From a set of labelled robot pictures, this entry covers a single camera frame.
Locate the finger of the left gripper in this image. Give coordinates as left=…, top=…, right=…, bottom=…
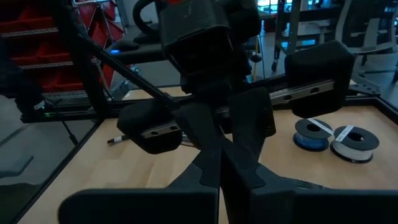
left=228, top=86, right=277, bottom=160
left=172, top=101, right=224, bottom=157

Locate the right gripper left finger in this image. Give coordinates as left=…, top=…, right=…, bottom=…
left=167, top=138, right=223, bottom=191

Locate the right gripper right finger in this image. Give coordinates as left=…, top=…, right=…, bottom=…
left=220, top=139, right=300, bottom=224

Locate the grey office chair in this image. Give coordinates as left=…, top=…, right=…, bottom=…
left=334, top=0, right=398, bottom=77

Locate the red bin shelf rack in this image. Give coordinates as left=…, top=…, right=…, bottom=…
left=0, top=0, right=125, bottom=94

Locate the grey metal table frame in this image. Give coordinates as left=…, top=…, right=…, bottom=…
left=272, top=0, right=343, bottom=73

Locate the black aluminium table frame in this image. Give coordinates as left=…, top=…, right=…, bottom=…
left=12, top=0, right=398, bottom=224

